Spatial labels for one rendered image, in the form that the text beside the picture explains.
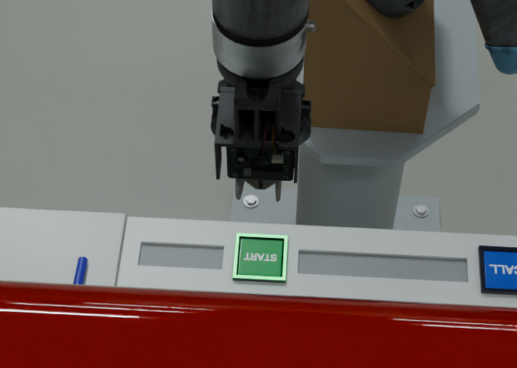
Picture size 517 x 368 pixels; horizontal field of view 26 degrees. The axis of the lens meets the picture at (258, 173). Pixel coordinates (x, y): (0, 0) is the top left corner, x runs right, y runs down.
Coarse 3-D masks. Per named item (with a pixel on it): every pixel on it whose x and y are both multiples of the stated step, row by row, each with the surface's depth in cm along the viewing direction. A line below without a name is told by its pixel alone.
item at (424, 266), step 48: (144, 240) 121; (192, 240) 121; (288, 240) 121; (336, 240) 121; (384, 240) 121; (432, 240) 121; (480, 240) 121; (192, 288) 117; (240, 288) 117; (288, 288) 117; (336, 288) 117; (384, 288) 117; (432, 288) 117; (480, 288) 117
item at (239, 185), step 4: (236, 180) 102; (240, 180) 102; (244, 180) 105; (248, 180) 107; (252, 180) 107; (256, 180) 107; (260, 180) 108; (236, 184) 102; (240, 184) 102; (252, 184) 108; (256, 184) 108; (260, 184) 108; (236, 188) 101; (240, 188) 103; (256, 188) 108; (260, 188) 108; (236, 192) 102; (240, 192) 103; (236, 196) 102; (240, 196) 103
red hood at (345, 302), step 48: (0, 288) 19; (48, 288) 19; (96, 288) 19; (144, 288) 19; (0, 336) 18; (48, 336) 18; (96, 336) 18; (144, 336) 18; (192, 336) 18; (240, 336) 18; (288, 336) 18; (336, 336) 18; (384, 336) 18; (432, 336) 18; (480, 336) 18
